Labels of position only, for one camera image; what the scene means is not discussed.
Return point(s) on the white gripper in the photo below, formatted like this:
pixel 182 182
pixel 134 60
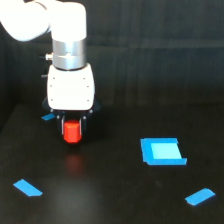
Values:
pixel 71 91

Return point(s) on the red hexagonal block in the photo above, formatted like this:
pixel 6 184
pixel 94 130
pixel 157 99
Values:
pixel 72 131

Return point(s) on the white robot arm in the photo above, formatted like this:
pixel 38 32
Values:
pixel 65 21

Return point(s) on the blue tape strip far left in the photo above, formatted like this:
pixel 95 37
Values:
pixel 48 117

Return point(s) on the blue tape strip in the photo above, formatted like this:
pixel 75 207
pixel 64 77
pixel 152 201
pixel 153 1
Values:
pixel 26 188
pixel 48 117
pixel 199 197

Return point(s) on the blue tape strip near left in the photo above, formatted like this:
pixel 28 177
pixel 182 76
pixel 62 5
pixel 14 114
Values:
pixel 26 188

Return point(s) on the blue taped square target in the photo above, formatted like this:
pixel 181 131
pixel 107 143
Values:
pixel 161 152

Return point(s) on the blue tape strip near right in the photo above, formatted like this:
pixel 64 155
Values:
pixel 199 197

